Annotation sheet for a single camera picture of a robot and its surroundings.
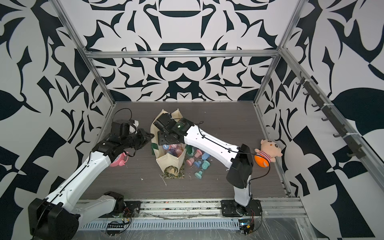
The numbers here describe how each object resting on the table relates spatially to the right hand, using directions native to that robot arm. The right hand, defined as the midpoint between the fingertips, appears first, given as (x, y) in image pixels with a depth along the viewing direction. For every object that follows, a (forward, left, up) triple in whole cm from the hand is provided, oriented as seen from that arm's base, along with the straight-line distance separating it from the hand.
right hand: (162, 137), depth 76 cm
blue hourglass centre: (-2, -22, -18) cm, 29 cm away
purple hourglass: (-1, -7, -14) cm, 16 cm away
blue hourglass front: (-6, -18, -18) cm, 26 cm away
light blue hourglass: (0, 0, -10) cm, 11 cm away
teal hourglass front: (-13, -19, -18) cm, 29 cm away
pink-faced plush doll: (-2, -58, -13) cm, 59 cm away
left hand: (+3, +5, 0) cm, 6 cm away
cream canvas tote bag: (-10, -5, -14) cm, 18 cm away
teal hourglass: (-7, -23, -18) cm, 30 cm away
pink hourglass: (0, -19, -19) cm, 27 cm away
